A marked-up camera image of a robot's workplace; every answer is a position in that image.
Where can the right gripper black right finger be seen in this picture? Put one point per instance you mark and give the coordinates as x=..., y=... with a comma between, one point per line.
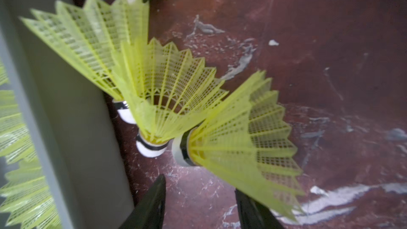
x=254, y=215

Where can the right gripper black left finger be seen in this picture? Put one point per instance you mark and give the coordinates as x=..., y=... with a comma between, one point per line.
x=149, y=212

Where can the green shuttlecock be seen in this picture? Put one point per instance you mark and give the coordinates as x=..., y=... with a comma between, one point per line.
x=16, y=142
x=3, y=74
x=245, y=142
x=168, y=91
x=85, y=37
x=28, y=200

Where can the grey plastic tray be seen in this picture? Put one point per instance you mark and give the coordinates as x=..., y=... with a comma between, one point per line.
x=69, y=123

